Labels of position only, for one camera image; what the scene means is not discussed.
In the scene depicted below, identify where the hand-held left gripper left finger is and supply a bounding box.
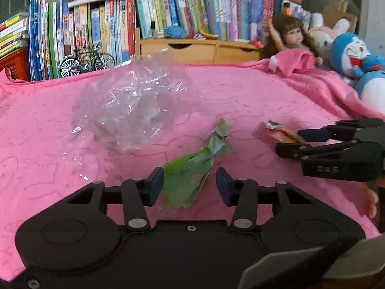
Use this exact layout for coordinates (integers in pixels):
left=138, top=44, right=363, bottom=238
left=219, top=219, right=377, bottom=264
left=64, top=167, right=164, bottom=232

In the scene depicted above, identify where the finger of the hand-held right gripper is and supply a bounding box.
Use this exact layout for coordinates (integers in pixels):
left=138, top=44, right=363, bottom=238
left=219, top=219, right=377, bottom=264
left=276, top=140, right=361, bottom=161
left=297, top=118, right=384, bottom=143

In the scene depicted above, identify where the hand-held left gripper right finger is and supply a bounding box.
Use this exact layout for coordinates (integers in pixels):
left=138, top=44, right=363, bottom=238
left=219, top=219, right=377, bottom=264
left=216, top=168, right=324, bottom=232

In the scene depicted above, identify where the orange snack wrapper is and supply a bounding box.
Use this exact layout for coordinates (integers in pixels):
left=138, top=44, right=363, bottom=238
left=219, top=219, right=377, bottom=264
left=264, top=120, right=307, bottom=144

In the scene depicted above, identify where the green plastic wrapper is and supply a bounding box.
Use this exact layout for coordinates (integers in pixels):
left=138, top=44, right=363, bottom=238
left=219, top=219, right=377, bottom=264
left=162, top=118, right=234, bottom=210

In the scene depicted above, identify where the person's right hand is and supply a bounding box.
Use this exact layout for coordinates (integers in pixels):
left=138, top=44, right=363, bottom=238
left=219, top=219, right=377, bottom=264
left=365, top=183, right=380, bottom=219

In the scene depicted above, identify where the clear plastic bag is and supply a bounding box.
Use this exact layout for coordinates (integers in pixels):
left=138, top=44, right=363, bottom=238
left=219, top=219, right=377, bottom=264
left=70, top=50, right=189, bottom=155

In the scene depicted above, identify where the white rabbit plush toy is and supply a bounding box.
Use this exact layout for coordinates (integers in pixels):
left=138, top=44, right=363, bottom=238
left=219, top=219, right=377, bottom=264
left=308, top=18, right=351, bottom=59

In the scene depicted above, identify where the blue cat plush toy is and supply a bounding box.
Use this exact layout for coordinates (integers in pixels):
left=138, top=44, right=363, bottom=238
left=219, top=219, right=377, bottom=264
left=330, top=33, right=385, bottom=113

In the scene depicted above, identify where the brown-haired doll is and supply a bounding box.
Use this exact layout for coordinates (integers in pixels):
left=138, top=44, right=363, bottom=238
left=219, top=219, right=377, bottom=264
left=260, top=15, right=324, bottom=73

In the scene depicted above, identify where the pink patterned blanket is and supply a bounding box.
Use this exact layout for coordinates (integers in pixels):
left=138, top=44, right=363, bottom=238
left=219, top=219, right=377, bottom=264
left=0, top=50, right=385, bottom=280

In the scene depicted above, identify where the wooden drawer box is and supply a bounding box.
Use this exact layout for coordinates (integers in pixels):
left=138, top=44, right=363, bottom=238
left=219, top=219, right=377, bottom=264
left=135, top=27, right=262, bottom=64

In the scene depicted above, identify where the yellow banana toy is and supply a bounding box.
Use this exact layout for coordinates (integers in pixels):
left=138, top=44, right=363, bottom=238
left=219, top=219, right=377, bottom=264
left=197, top=28, right=219, bottom=40

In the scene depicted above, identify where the miniature bicycle model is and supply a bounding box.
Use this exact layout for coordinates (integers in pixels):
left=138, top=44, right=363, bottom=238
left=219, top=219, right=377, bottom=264
left=58, top=43, right=116, bottom=79

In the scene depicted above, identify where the blue yarn ball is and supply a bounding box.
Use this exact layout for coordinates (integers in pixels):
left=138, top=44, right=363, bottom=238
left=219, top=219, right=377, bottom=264
left=164, top=25, right=189, bottom=39

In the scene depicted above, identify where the short row of tall books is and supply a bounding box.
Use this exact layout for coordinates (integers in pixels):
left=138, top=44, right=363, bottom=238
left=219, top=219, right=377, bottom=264
left=28, top=0, right=136, bottom=81

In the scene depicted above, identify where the red plastic crate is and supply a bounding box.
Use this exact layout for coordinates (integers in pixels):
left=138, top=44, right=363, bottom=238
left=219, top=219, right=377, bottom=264
left=0, top=46, right=31, bottom=81

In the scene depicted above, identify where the long row of upright books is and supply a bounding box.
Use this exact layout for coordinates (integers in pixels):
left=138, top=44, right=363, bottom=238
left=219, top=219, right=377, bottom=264
left=131, top=0, right=312, bottom=42

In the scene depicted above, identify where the stack of flat books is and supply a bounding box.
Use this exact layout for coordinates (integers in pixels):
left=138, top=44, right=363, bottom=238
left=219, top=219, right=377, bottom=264
left=0, top=12, right=31, bottom=61

